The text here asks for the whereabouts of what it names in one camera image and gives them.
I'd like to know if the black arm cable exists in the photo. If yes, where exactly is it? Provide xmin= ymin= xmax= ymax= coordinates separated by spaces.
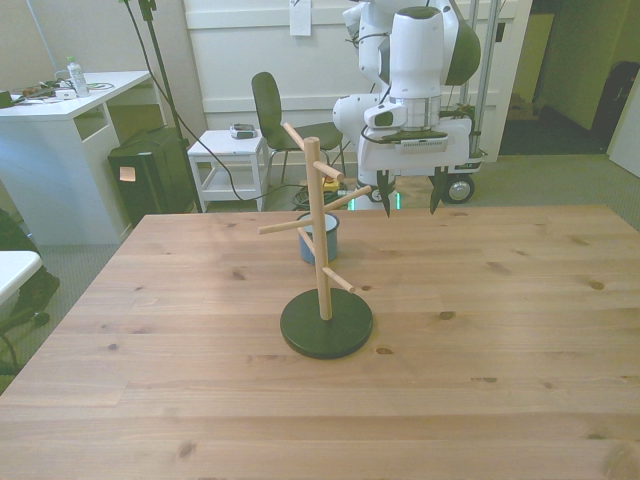
xmin=343 ymin=22 xmax=394 ymax=97

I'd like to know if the clear plastic bottle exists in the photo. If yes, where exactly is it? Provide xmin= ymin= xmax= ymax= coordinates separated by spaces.
xmin=66 ymin=55 xmax=92 ymax=99

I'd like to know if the black floor cable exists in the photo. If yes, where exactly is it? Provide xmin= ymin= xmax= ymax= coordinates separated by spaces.
xmin=119 ymin=0 xmax=306 ymax=204

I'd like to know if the white board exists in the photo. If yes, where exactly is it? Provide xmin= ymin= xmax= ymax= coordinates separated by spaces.
xmin=0 ymin=249 xmax=41 ymax=306

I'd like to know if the black floor box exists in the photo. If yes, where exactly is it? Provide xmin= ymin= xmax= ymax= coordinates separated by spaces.
xmin=107 ymin=126 xmax=195 ymax=227

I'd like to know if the white paper sheet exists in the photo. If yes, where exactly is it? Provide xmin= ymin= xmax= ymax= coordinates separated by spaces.
xmin=289 ymin=0 xmax=310 ymax=37

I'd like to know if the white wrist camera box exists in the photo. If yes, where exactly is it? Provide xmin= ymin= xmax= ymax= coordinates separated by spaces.
xmin=363 ymin=103 xmax=409 ymax=133

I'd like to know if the black tripod pole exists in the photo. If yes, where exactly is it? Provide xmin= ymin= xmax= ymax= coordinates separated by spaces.
xmin=137 ymin=0 xmax=204 ymax=214

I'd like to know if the white desk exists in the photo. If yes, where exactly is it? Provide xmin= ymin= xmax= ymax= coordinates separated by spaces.
xmin=0 ymin=70 xmax=154 ymax=247

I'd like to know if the wooden mug tree black base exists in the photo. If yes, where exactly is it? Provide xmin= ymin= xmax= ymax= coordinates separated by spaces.
xmin=257 ymin=122 xmax=375 ymax=361

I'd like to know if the black chair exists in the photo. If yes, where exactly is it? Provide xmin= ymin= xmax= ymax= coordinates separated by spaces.
xmin=250 ymin=71 xmax=347 ymax=187

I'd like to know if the aluminium profile post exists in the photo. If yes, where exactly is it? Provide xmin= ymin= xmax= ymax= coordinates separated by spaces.
xmin=459 ymin=0 xmax=503 ymax=151

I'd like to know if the white wheeled robot cart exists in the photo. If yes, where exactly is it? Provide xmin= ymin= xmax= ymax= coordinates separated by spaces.
xmin=394 ymin=148 xmax=489 ymax=208

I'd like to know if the white side stool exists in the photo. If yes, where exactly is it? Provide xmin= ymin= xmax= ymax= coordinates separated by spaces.
xmin=187 ymin=130 xmax=271 ymax=212

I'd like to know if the blue enamel mug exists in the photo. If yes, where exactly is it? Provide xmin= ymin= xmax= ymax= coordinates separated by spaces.
xmin=297 ymin=212 xmax=343 ymax=266

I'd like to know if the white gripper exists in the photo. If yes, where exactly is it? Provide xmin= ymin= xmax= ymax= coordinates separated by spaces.
xmin=357 ymin=117 xmax=474 ymax=219

